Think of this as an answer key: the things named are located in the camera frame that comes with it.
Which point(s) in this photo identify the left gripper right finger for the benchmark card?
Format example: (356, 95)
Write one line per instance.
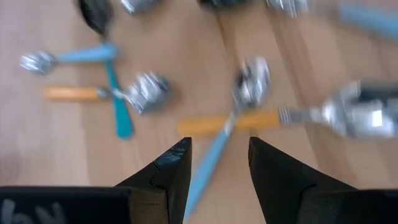
(280, 186)

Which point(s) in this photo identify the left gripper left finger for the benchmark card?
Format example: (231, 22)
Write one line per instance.
(168, 186)

